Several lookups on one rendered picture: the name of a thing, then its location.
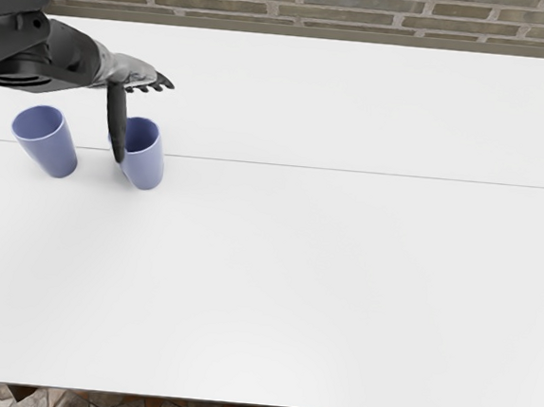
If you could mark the lavender blue plastic cup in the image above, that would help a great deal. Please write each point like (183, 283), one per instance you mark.
(50, 146)
(143, 161)

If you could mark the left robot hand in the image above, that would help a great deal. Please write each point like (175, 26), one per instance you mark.
(126, 69)

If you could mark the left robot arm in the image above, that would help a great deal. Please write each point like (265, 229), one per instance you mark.
(37, 49)

